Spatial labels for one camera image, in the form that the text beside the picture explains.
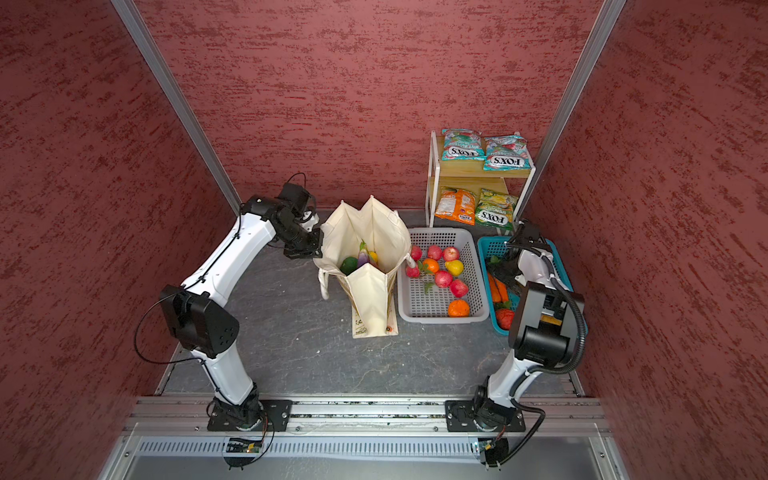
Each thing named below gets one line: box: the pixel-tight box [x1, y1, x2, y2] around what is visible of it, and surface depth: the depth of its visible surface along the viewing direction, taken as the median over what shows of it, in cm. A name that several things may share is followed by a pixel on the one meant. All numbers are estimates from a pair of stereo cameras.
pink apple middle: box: [435, 270, 453, 288], surface depth 98 cm
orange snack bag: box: [434, 186, 477, 226], surface depth 99 cm
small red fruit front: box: [450, 279, 468, 298], surface depth 96 cm
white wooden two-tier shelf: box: [425, 130, 537, 234], surface depth 91 cm
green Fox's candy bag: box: [475, 188, 519, 230], surface depth 99 cm
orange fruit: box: [447, 299, 470, 317], surface depth 91 cm
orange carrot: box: [488, 272, 509, 303], surface depth 97 cm
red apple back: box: [427, 244, 443, 261], surface depth 105 cm
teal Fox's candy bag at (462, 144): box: [441, 129, 486, 161], surface depth 92 cm
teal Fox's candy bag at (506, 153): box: [484, 132, 531, 171], surface depth 89 cm
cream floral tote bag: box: [313, 195, 417, 339], surface depth 88 cm
